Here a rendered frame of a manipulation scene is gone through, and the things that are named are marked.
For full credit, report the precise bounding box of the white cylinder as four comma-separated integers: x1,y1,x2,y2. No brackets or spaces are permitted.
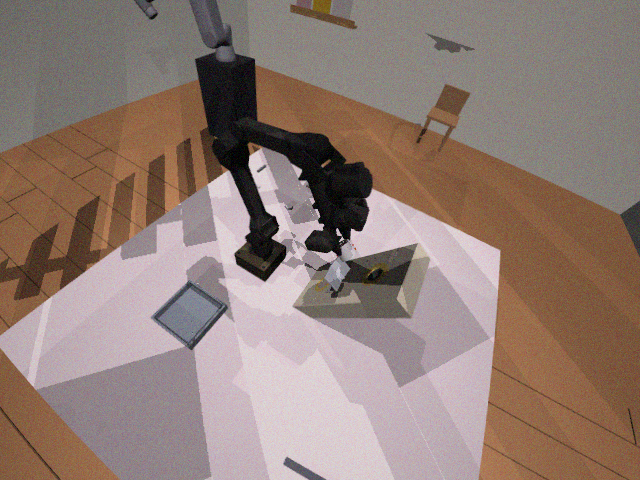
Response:
339,239,357,262

